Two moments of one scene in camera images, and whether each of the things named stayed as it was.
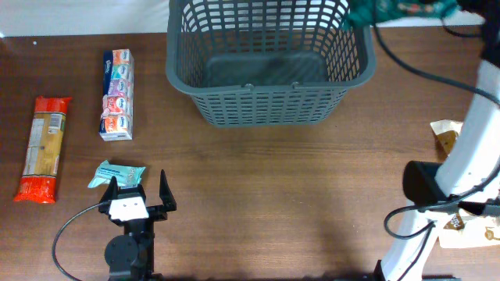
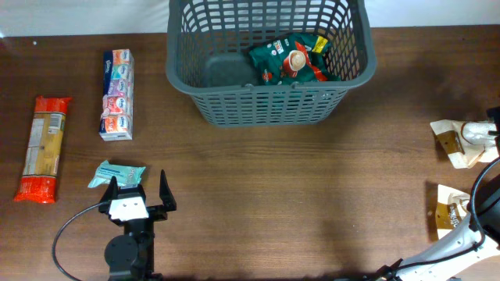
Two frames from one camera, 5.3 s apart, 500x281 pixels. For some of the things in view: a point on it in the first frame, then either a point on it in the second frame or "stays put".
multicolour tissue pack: x=118 y=89 stays put
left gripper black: x=165 y=195 stays put
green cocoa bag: x=362 y=13 to x=294 y=58
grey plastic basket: x=266 y=63 stays put
